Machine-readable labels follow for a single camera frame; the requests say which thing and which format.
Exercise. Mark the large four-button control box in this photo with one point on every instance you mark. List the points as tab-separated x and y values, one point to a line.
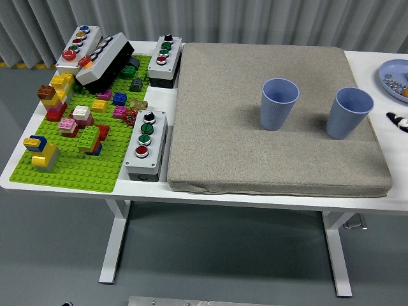
145	159

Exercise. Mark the green studded baseplate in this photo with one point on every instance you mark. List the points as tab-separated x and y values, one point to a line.
79	172

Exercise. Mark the white five-button control box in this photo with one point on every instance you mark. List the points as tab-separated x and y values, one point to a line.
81	39

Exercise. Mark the small four-button control box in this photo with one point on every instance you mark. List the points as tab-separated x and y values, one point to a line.
165	62

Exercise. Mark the brown yellow pink red stack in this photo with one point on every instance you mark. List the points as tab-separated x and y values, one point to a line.
52	103

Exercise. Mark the pink white red brick stack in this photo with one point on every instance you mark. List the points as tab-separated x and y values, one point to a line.
68	127

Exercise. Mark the dark grey arch brick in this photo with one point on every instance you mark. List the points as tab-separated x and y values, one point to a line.
135	62

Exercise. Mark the grey metal bracket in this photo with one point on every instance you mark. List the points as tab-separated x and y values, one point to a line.
355	223

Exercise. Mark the grey sloped brick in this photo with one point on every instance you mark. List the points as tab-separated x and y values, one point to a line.
136	85

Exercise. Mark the white and pink brick stack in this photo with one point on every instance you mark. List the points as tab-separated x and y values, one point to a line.
82	114

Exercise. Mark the brass valve red handwheel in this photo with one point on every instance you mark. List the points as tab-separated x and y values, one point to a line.
137	104

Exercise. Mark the yellow black floor tape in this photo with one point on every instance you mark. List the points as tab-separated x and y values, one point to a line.
32	65

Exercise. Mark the magenta brick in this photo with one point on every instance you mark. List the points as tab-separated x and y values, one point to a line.
105	95
120	111

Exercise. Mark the dark green brick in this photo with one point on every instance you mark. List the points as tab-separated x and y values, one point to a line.
129	72

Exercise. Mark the white control box black base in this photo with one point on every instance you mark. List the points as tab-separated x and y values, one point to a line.
105	59

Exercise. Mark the white table leg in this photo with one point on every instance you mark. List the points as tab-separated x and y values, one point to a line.
114	242
338	255

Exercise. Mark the grey-brown cushion mat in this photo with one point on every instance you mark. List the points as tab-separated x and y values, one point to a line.
223	127

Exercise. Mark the blue yellow grey brick stack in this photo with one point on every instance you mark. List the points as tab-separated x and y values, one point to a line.
43	156

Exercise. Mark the grey metal plate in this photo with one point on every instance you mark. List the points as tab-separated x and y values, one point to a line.
191	302

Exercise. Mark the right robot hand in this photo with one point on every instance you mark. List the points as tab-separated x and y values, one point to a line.
401	121

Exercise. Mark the blue plate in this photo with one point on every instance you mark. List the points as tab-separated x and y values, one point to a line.
395	68

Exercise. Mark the grey pleated curtain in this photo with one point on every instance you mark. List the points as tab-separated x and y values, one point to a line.
223	19

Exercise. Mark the blue ribbed plastic cup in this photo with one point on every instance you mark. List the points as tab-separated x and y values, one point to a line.
274	118
342	124

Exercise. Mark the green and orange brick stack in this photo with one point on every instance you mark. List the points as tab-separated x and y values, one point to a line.
88	137

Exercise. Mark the yellow and white brick stack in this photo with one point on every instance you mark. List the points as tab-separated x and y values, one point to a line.
62	81

